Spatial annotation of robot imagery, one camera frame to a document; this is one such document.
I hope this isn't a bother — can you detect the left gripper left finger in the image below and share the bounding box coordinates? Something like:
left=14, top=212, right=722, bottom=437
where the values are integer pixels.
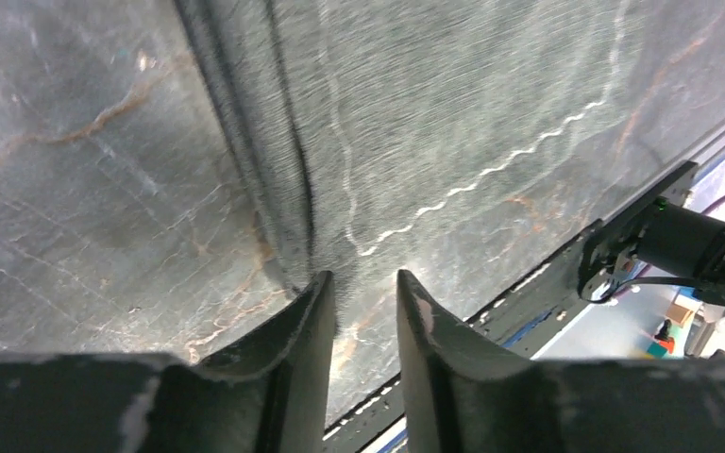
left=0, top=271, right=336, bottom=452

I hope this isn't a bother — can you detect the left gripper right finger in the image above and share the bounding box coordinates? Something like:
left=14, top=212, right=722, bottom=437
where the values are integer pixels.
left=396, top=270, right=725, bottom=452

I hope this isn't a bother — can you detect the grey cloth napkin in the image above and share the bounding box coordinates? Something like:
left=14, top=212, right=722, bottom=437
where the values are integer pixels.
left=177, top=1, right=696, bottom=289

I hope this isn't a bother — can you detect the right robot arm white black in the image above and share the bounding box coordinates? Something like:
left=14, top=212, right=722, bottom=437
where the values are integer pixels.
left=577, top=197, right=725, bottom=307

